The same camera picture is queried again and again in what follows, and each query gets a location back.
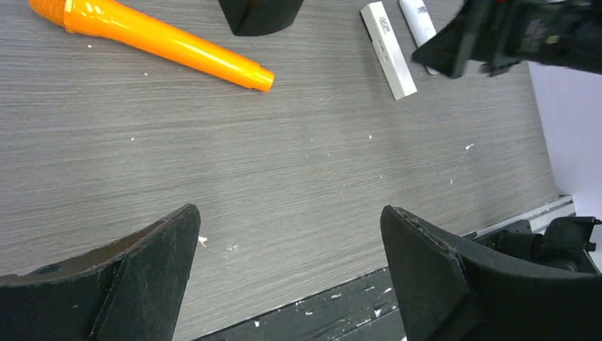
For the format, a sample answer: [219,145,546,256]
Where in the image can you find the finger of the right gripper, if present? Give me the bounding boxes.
[411,1,518,79]

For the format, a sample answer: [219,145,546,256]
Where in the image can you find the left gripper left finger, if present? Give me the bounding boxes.
[1,204,201,340]

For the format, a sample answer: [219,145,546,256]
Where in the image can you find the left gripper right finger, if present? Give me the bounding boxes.
[380,206,601,340]

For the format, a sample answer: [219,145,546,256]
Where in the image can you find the white remote control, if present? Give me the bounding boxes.
[398,0,437,48]

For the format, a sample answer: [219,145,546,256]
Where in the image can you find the long white box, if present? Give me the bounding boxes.
[360,1,417,100]

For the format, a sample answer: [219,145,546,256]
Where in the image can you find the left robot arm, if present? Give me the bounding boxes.
[1,204,601,340]

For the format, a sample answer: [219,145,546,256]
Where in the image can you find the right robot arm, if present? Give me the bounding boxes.
[412,0,601,79]

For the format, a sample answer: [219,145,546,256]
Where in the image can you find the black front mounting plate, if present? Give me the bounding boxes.
[202,268,406,341]

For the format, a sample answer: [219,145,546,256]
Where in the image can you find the black metronome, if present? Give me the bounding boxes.
[218,0,304,36]

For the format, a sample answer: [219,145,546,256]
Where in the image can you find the orange toy microphone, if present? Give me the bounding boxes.
[29,1,274,92]

